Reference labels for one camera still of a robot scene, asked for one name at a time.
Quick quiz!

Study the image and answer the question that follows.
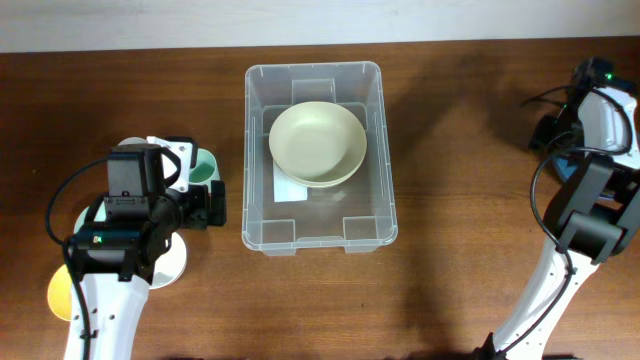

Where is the mint green plastic cup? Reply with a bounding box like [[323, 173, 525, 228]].
[[189, 148, 220, 185]]

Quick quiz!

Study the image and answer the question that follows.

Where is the dark blue bowl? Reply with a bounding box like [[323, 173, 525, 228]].
[[551, 152, 585, 184]]

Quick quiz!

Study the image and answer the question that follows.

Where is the beige bowl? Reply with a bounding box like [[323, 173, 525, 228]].
[[272, 149, 365, 188]]

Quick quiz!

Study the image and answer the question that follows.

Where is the cream bowl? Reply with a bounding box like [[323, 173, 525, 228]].
[[268, 101, 368, 183]]

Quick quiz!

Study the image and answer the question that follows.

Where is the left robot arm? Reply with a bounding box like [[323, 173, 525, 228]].
[[63, 144, 226, 359]]

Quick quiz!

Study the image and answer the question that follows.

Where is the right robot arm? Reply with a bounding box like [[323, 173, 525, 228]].
[[472, 71, 639, 359]]

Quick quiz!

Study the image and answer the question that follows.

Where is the white small bowl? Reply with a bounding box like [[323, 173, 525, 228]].
[[150, 232, 187, 290]]

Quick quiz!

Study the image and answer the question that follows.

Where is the mint green small bowl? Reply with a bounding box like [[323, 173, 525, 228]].
[[73, 204, 106, 233]]

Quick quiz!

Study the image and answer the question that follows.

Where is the grey plastic cup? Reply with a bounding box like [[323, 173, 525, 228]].
[[118, 137, 148, 146]]

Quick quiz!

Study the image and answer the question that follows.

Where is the clear plastic storage bin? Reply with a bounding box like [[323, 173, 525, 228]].
[[241, 61, 398, 256]]

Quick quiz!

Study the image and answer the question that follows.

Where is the yellow small bowl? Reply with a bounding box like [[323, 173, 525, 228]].
[[47, 265, 72, 322]]

